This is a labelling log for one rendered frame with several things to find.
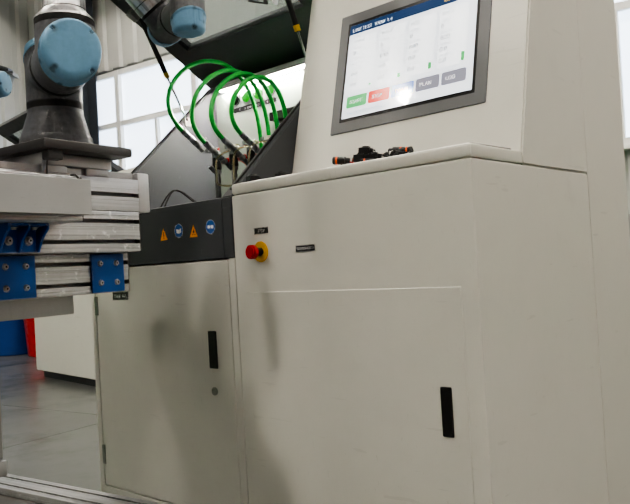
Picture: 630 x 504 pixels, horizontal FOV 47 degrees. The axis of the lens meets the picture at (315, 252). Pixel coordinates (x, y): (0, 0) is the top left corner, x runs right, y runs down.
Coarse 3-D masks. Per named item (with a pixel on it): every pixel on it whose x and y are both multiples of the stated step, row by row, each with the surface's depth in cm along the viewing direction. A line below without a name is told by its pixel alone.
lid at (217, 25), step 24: (120, 0) 246; (168, 0) 241; (216, 0) 234; (240, 0) 231; (216, 24) 245; (240, 24) 241; (264, 24) 235; (288, 24) 232; (168, 48) 262; (192, 48) 259; (216, 48) 254; (240, 48) 250; (264, 48) 246; (288, 48) 243; (192, 72) 272
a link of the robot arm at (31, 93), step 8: (32, 40) 152; (24, 48) 154; (32, 48) 152; (24, 56) 154; (24, 64) 154; (32, 80) 150; (32, 88) 152; (40, 88) 150; (32, 96) 152; (40, 96) 151; (48, 96) 151; (56, 96) 152; (64, 96) 152; (72, 96) 154; (80, 96) 156
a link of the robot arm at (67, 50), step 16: (48, 0) 141; (64, 0) 141; (80, 0) 144; (48, 16) 140; (64, 16) 140; (80, 16) 142; (48, 32) 137; (64, 32) 139; (80, 32) 140; (48, 48) 137; (64, 48) 139; (80, 48) 140; (96, 48) 142; (32, 64) 146; (48, 64) 138; (64, 64) 139; (80, 64) 140; (96, 64) 142; (48, 80) 144; (64, 80) 141; (80, 80) 142
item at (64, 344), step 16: (0, 128) 559; (16, 128) 547; (80, 304) 515; (48, 320) 560; (64, 320) 537; (80, 320) 516; (48, 336) 560; (64, 336) 538; (80, 336) 517; (48, 352) 561; (64, 352) 539; (80, 352) 518; (48, 368) 562; (64, 368) 540; (80, 368) 518
